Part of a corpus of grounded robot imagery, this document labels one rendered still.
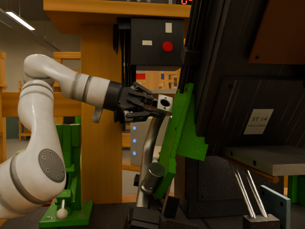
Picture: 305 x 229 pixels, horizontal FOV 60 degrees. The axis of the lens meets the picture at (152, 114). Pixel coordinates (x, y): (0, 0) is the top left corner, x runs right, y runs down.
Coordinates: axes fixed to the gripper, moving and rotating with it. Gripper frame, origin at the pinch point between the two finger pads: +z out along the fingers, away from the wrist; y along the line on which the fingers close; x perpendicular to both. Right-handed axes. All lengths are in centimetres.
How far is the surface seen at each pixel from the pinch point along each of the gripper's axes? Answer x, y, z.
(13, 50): 674, 787, -454
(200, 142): -5.0, -12.0, 9.2
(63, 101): 27.8, 18.7, -30.2
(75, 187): 24.1, -14.8, -16.2
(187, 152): -3.0, -14.1, 6.8
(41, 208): 40, -17, -25
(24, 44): 649, 808, -417
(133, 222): 7.7, -27.5, -1.1
